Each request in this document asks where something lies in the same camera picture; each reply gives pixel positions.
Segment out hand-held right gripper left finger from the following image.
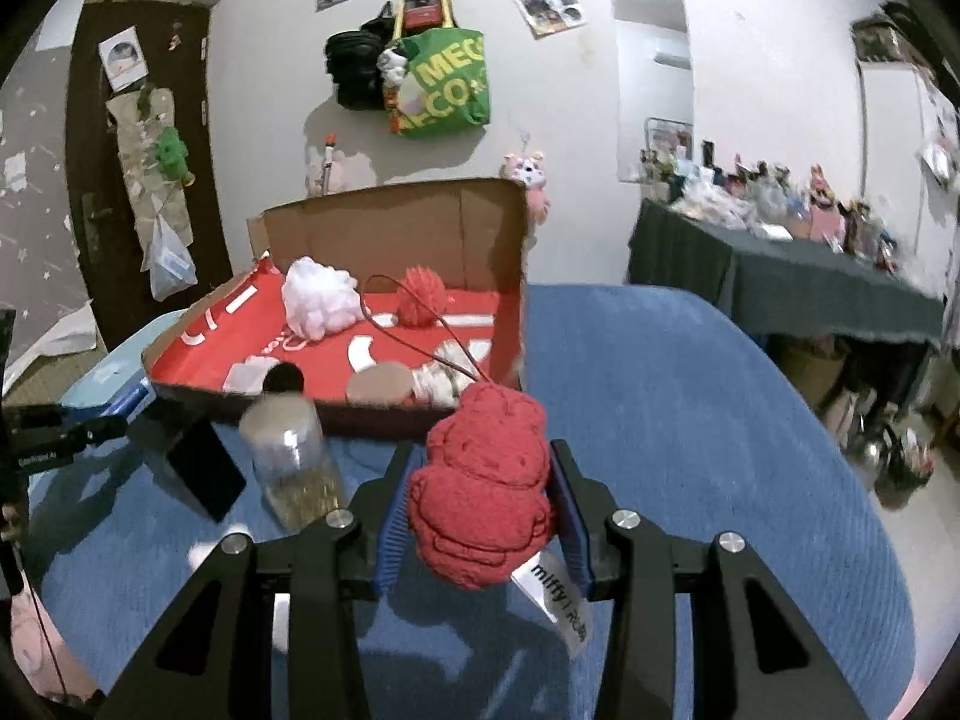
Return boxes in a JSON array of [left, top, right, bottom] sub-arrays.
[[105, 439, 415, 720]]

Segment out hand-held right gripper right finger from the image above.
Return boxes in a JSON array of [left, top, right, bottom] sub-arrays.
[[550, 439, 865, 720]]

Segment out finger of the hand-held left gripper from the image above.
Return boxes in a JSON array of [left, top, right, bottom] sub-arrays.
[[10, 403, 130, 475]]

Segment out red plush pouch with cord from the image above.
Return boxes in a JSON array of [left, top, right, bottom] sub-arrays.
[[358, 272, 595, 662]]

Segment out beige round powder puff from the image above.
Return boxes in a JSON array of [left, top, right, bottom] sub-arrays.
[[346, 362, 416, 407]]

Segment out white crochet scrunchie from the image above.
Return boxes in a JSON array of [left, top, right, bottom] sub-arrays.
[[411, 340, 494, 407]]

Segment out black scrunchie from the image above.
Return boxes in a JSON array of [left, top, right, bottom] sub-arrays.
[[262, 362, 306, 397]]

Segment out cardboard box with red lining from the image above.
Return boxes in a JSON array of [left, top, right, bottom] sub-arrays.
[[141, 178, 534, 440]]

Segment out light blue plastic box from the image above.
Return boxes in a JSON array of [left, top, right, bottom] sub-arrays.
[[58, 310, 190, 422]]

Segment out glass jar with metal lid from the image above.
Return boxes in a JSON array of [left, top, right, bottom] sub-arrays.
[[238, 393, 350, 535]]

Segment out dark patterned box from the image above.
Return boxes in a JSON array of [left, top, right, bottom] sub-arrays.
[[163, 415, 249, 524]]

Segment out clear plastic bag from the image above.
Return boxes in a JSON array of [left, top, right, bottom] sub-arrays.
[[142, 215, 198, 302]]

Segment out red mesh bath puff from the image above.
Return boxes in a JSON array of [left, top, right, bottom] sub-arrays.
[[395, 265, 452, 329]]

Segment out white mesh bath puff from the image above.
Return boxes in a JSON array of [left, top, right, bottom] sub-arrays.
[[280, 256, 360, 341]]

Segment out dark brown door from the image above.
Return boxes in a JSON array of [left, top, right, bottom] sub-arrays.
[[65, 0, 234, 340]]

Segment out beige hanging organizer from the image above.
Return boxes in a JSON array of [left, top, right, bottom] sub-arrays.
[[104, 85, 189, 242]]

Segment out green plush toy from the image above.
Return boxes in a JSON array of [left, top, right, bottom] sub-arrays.
[[153, 127, 195, 185]]

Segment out table with dark green cloth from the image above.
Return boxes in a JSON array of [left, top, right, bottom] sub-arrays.
[[625, 198, 947, 350]]

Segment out pink pig plush toy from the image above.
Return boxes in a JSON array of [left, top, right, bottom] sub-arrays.
[[503, 149, 553, 227]]

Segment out pale pink plush toy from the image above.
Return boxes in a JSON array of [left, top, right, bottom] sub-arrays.
[[305, 133, 354, 197]]

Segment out photo on door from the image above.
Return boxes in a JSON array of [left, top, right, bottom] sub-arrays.
[[98, 25, 148, 88]]

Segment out row of cosmetics and figurines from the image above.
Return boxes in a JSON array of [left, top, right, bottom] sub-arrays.
[[637, 137, 902, 272]]

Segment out green tote bag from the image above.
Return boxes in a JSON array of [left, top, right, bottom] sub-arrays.
[[385, 28, 494, 140]]

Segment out black bag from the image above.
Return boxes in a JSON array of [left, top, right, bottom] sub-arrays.
[[323, 3, 399, 113]]

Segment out black and white plush toy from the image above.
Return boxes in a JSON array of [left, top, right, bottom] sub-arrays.
[[376, 44, 413, 88]]

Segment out white cabinet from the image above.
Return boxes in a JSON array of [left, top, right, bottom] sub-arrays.
[[850, 13, 960, 302]]

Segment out red and yellow bag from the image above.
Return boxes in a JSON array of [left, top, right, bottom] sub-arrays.
[[397, 0, 455, 35]]

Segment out door handle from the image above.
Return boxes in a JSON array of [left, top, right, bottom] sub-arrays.
[[78, 193, 104, 261]]

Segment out wall mirror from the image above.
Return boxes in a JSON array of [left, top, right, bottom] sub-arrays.
[[610, 0, 695, 182]]

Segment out wall photo poster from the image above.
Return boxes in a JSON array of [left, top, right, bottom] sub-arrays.
[[503, 0, 589, 41]]

